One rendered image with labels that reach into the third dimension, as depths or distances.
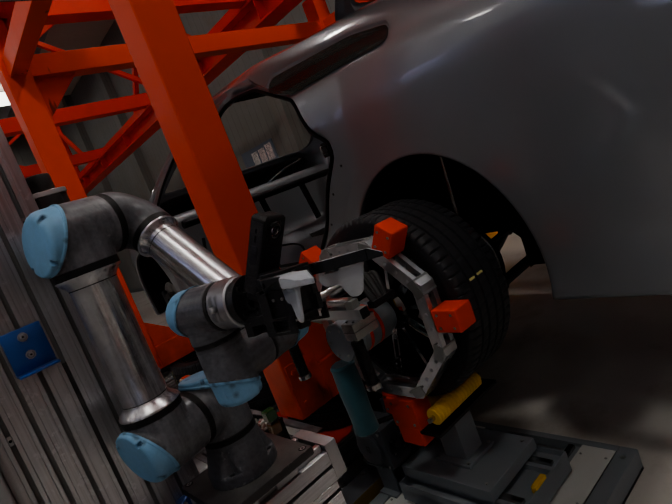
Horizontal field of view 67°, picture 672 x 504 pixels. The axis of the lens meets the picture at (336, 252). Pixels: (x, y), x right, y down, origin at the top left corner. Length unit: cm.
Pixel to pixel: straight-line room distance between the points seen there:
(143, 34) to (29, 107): 197
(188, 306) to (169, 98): 122
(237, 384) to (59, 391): 48
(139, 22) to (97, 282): 118
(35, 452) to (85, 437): 9
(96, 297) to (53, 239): 12
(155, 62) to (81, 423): 122
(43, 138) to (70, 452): 282
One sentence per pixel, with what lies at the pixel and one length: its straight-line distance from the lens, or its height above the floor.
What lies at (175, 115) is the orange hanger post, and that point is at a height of 172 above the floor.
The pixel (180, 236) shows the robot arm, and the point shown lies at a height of 133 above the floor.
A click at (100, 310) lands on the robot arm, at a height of 126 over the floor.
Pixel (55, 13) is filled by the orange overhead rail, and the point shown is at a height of 324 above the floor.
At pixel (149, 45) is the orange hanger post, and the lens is 196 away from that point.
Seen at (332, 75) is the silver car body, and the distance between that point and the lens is 202.
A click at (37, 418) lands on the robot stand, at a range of 119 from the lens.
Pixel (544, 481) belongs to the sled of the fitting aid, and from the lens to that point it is 195.
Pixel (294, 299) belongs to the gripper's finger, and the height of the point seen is 122.
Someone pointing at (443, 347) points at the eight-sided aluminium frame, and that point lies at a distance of 152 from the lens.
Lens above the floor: 134
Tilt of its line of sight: 8 degrees down
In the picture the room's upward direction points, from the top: 21 degrees counter-clockwise
